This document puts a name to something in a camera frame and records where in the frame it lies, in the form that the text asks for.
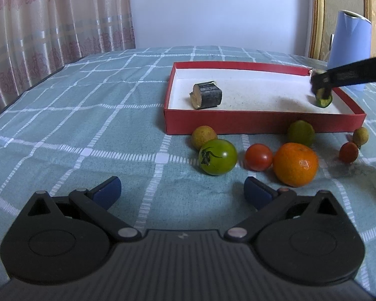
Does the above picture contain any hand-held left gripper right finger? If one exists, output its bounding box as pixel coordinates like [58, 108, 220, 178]
[224, 176, 349, 244]

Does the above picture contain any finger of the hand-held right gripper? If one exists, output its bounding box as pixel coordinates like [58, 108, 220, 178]
[310, 55, 376, 98]

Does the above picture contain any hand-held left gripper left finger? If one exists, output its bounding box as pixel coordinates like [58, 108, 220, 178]
[20, 176, 142, 243]

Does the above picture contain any large red tomato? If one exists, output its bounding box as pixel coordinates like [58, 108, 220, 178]
[244, 143, 274, 172]

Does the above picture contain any green cucumber piece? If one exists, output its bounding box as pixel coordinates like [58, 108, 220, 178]
[311, 69, 333, 108]

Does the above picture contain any orange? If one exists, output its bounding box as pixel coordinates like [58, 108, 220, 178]
[272, 142, 319, 188]

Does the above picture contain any green tomato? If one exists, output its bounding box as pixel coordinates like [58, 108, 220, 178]
[198, 139, 239, 176]

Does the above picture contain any small yellow-green round fruit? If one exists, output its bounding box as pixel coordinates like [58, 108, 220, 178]
[352, 127, 370, 148]

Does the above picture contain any red cardboard box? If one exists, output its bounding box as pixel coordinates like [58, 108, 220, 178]
[163, 62, 367, 135]

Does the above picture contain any green lime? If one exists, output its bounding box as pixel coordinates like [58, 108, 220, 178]
[286, 120, 316, 148]

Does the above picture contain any small red tomato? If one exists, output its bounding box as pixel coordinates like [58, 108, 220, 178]
[339, 142, 359, 164]

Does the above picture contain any large yellow-green round fruit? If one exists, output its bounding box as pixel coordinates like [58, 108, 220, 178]
[191, 126, 219, 150]

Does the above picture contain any dark eggplant piece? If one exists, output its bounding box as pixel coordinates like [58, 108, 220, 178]
[190, 82, 223, 110]

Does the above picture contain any blue kettle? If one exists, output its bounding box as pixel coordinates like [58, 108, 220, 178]
[327, 10, 372, 92]

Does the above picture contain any pink patterned curtain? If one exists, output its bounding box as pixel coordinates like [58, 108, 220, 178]
[0, 0, 136, 123]

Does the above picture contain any gold wall frame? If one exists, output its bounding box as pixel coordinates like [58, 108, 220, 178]
[309, 0, 374, 61]

